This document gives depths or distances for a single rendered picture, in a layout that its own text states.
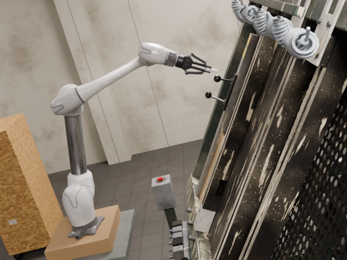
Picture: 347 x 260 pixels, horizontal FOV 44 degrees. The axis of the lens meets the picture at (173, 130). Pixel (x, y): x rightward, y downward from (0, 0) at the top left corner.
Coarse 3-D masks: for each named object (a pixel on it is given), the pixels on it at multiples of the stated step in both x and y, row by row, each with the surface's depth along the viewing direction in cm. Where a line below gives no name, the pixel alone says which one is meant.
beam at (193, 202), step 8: (192, 176) 269; (192, 184) 260; (192, 192) 253; (192, 200) 247; (192, 208) 241; (192, 216) 235; (192, 232) 224; (200, 232) 211; (200, 240) 204; (208, 240) 206; (192, 248) 214; (200, 248) 198; (208, 248) 200; (192, 256) 210; (200, 256) 194; (208, 256) 194
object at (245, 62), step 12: (252, 36) 215; (252, 48) 217; (240, 72) 222; (240, 84) 224; (228, 108) 228; (228, 120) 230; (216, 132) 236; (216, 144) 235; (204, 168) 242; (204, 180) 243
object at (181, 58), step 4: (180, 56) 233; (184, 56) 234; (188, 56) 234; (180, 60) 233; (184, 60) 235; (192, 60) 235; (176, 64) 234; (180, 64) 233; (184, 64) 236; (188, 64) 236; (184, 68) 237; (188, 68) 237
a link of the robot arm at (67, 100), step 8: (72, 88) 236; (56, 96) 238; (64, 96) 232; (72, 96) 232; (56, 104) 233; (64, 104) 232; (72, 104) 233; (80, 104) 235; (56, 112) 235; (64, 112) 236
